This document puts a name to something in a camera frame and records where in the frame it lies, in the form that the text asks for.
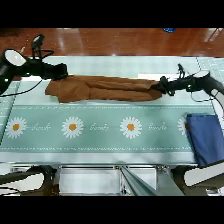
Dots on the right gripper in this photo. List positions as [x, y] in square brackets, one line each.
[166, 85]

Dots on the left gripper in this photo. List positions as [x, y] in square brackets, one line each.
[59, 71]

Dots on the brown shirt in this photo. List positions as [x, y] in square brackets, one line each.
[100, 88]

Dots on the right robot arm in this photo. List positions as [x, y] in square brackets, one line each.
[210, 83]

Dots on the blue garment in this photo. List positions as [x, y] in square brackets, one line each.
[206, 136]

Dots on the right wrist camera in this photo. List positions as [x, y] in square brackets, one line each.
[181, 70]

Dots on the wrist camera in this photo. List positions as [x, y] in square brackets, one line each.
[181, 70]
[37, 42]

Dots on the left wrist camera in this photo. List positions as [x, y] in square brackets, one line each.
[37, 42]

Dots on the silver frame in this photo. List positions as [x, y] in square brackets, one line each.
[133, 181]

